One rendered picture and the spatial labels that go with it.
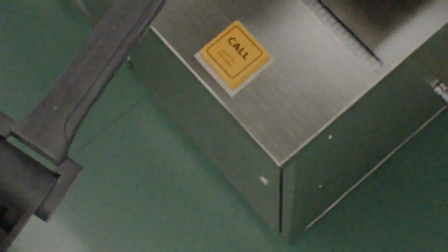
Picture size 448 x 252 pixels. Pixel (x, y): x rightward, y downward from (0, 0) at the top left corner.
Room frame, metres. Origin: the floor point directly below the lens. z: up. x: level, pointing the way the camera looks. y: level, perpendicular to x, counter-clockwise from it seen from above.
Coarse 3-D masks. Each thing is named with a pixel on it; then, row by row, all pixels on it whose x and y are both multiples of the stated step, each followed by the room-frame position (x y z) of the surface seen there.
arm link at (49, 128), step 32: (128, 0) 0.44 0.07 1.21; (160, 0) 0.43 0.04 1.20; (96, 32) 0.41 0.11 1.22; (128, 32) 0.40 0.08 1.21; (96, 64) 0.37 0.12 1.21; (64, 96) 0.34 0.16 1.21; (96, 96) 0.34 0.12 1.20; (0, 128) 0.32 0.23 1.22; (32, 128) 0.31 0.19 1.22; (64, 128) 0.31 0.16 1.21; (64, 160) 0.28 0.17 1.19; (64, 192) 0.25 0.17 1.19
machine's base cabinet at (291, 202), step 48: (96, 0) 0.80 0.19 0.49; (144, 48) 0.66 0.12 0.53; (432, 48) 0.46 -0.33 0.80; (192, 96) 0.54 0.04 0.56; (384, 96) 0.41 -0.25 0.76; (432, 96) 0.51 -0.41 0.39; (240, 144) 0.43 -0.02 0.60; (336, 144) 0.36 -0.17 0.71; (384, 144) 0.45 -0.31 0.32; (240, 192) 0.45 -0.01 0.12; (288, 192) 0.32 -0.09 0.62; (336, 192) 0.38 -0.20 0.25; (288, 240) 0.32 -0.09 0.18
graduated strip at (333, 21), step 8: (304, 0) 0.53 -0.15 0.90; (312, 0) 0.53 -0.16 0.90; (320, 0) 0.53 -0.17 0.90; (312, 8) 0.52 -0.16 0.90; (320, 8) 0.52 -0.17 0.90; (328, 8) 0.51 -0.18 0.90; (320, 16) 0.50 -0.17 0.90; (328, 16) 0.50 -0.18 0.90; (336, 16) 0.50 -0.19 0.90; (328, 24) 0.49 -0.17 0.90; (336, 24) 0.49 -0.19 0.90; (344, 24) 0.49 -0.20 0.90; (336, 32) 0.48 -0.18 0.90; (344, 32) 0.47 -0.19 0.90; (352, 32) 0.47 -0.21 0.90; (344, 40) 0.46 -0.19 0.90; (352, 40) 0.46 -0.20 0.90; (360, 40) 0.46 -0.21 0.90; (352, 48) 0.45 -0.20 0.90; (360, 48) 0.45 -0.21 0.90; (368, 48) 0.44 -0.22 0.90; (360, 56) 0.43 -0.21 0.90; (368, 56) 0.43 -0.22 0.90; (376, 56) 0.43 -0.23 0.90; (368, 64) 0.42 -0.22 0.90; (376, 64) 0.42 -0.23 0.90
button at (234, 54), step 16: (224, 32) 0.50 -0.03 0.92; (240, 32) 0.49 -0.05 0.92; (208, 48) 0.48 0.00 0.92; (224, 48) 0.48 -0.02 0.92; (240, 48) 0.47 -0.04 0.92; (256, 48) 0.47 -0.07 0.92; (208, 64) 0.46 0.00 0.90; (224, 64) 0.45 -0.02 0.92; (240, 64) 0.45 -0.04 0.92; (256, 64) 0.44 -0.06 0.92; (224, 80) 0.43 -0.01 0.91; (240, 80) 0.43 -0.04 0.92
